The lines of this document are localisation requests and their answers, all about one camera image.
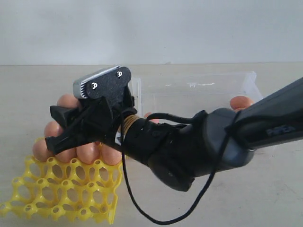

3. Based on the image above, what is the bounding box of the yellow plastic egg tray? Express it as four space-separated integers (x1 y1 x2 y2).
0 156 123 224

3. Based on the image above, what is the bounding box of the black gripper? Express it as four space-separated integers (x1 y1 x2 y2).
45 86 136 155

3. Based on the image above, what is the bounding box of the clear plastic bin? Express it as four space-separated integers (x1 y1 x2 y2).
129 71 263 118

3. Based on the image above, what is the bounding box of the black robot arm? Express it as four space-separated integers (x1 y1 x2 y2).
46 79 303 192

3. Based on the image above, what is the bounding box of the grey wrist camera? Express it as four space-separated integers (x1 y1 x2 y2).
73 66 131 99

